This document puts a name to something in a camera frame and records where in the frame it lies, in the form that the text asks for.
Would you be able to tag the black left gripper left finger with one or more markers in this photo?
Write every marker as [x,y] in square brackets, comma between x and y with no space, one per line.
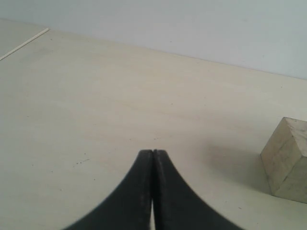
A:
[128,207]

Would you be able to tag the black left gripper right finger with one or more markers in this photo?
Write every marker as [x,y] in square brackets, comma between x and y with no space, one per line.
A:
[176,205]

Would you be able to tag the largest wooden cube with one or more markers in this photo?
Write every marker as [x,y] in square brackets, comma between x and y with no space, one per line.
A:
[284,159]

